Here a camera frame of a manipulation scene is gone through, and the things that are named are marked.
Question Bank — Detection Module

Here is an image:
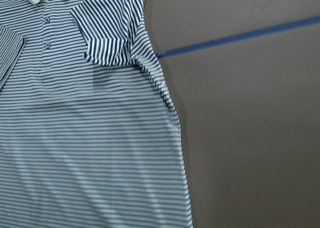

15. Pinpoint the blue white striped polo shirt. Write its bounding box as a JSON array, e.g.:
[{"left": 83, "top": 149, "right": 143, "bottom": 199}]
[{"left": 0, "top": 0, "right": 193, "bottom": 228}]

